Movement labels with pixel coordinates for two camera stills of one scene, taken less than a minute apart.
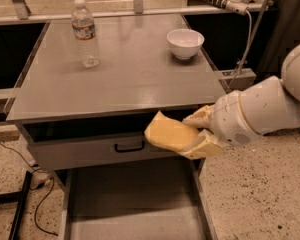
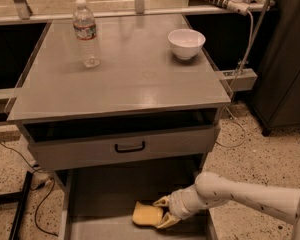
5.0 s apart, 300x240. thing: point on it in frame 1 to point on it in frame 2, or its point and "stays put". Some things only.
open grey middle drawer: x=161 y=199 stays put
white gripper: x=227 y=118 to x=175 y=204
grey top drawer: x=93 y=141 stays put
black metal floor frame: x=15 y=197 stays put
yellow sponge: x=169 y=134 to x=147 y=215
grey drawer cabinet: x=88 y=124 stays put
